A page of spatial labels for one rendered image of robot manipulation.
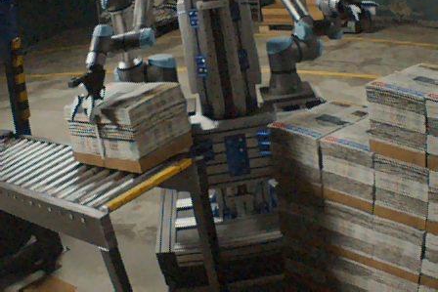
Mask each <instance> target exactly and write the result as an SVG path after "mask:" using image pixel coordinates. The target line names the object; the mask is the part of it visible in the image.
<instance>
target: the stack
mask: <svg viewBox="0 0 438 292"><path fill-rule="evenodd" d="M306 110H307V111H306ZM369 115H370V114H369V110H368V106H367V105H364V104H357V103H353V102H348V101H345V100H343V99H336V100H333V101H330V102H327V103H325V104H321V105H317V106H314V107H312V108H311V109H304V112H300V113H296V114H293V115H291V116H289V117H286V118H284V119H282V120H279V121H277V122H274V123H272V124H270V125H268V126H267V130H268V132H269V134H270V135H269V137H270V138H269V140H270V141H269V142H270V143H271V144H270V150H271V152H272V156H273V159H274V160H273V169H275V170H274V171H275V172H277V173H280V174H283V175H286V176H289V177H291V178H296V179H299V180H301V181H303V182H306V183H309V184H310V183H311V184H313V185H316V186H318V187H321V188H322V187H324V188H329V189H331V190H336V191H338V192H340V193H345V194H347V195H350V196H351V195H352V196H354V197H356V198H360V199H363V200H364V201H365V200H366V201H368V202H374V204H375V205H376V204H377V205H379V206H383V207H385V208H389V209H391V210H394V211H398V212H400V213H401V212H402V213H403V214H407V215H411V216H415V217H419V218H420V219H424V220H426V219H427V221H428V222H432V223H433V224H434V223H435V224H438V171H434V170H432V169H431V170H430V169H427V166H426V167H423V166H420V165H415V164H414V163H411V162H410V163H409V162H407V161H404V160H398V159H396V158H393V157H388V156H385V155H382V154H379V153H373V152H370V145H369V137H370V135H372V134H371V129H370V124H371V122H370V121H369ZM275 190H276V192H277V194H276V200H277V202H278V203H277V207H278V210H279V223H280V224H281V225H282V226H283V227H285V228H290V229H293V230H297V231H299V232H301V233H305V234H307V235H311V236H313V237H316V238H318V239H320V240H323V241H326V242H327V243H328V244H332V245H335V246H338V247H341V248H345V249H346V250H347V249H348V250H349V251H353V252H354V253H355V252H356V253H357V254H361V255H363V256H366V257H368V258H373V259H374V260H377V261H380V262H382V263H385V264H387V265H391V266H393V267H396V268H397V267H398V268H399V269H401V270H405V271H409V272H411V273H414V274H418V278H419V276H420V274H421V273H422V275H424V276H426V277H428V278H429V277H430V278H432V279H434V280H437V281H438V235H436V234H433V233H430V232H427V231H425V230H423V229H418V228H414V227H411V226H407V225H404V224H400V223H396V222H395V221H391V220H388V219H386V218H385V219H384V218H382V217H378V216H377V215H374V214H373V213H369V212H367V211H366V212H365V211H363V210H359V209H357V208H355V207H354V208H353V207H350V206H348V205H347V206H346V205H344V204H342V203H340V204H339V203H338V202H335V201H330V200H329V199H326V198H324V197H319V196H317V195H315V194H310V193H308V192H306V191H303V190H302V191H300V190H298V189H296V188H292V187H289V186H284V185H282V184H276V185H275ZM283 250H284V252H283V254H284V256H285V258H284V260H285V270H287V271H289V272H292V273H296V275H300V276H301V277H304V278H305V279H306V278H307V279H309V280H311V281H314V282H315V283H318V284H320V285H322V286H325V287H327V288H329V289H332V290H335V291H338V292H438V290H437V289H436V290H435V289H433V288H430V287H427V286H424V285H422V284H416V283H413V282H411V281H408V280H405V279H403V278H400V277H398V276H395V275H394V276H393V275H391V274H390V273H386V272H383V271H379V270H376V269H375V268H372V267H369V266H366V265H363V264H360V263H357V262H354V261H351V260H349V259H346V258H343V257H340V256H338V255H335V254H331V253H330V252H328V251H326V250H324V249H322V248H321V249H320V248H319V247H315V246H313V245H310V244H307V243H306V242H305V243H304V242H302V241H300V240H299V241H298V240H296V239H294V238H290V237H288V236H286V235H283ZM285 292H319V291H318V290H315V289H313V288H309V286H308V287H307V286H305V285H302V283H298V281H297V282H296V281H294V280H292V279H290V278H287V277H285Z"/></svg>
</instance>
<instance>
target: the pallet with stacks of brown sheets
mask: <svg viewBox="0 0 438 292"><path fill-rule="evenodd" d="M276 2H277V4H273V5H268V6H266V7H261V9H262V13H263V15H262V16H263V21H262V22H260V23H259V30H260V33H263V32H264V33H285V34H290V33H291V30H282V31H278V30H272V27H273V28H274V29H276V27H277V26H279V25H280V24H281V25H292V23H291V16H290V13H289V11H288V10H287V9H286V7H285V5H284V4H283V3H282V1H281V0H276ZM306 4H307V7H308V12H309V14H310V16H311V17H312V18H313V20H321V19H323V18H324V15H323V12H322V11H321V10H319V8H318V7H317V2H316V0H306ZM339 18H340V20H341V26H343V25H345V26H347V24H348V22H349V21H348V19H347V18H346V19H344V18H343V16H342V15H341V14H339Z"/></svg>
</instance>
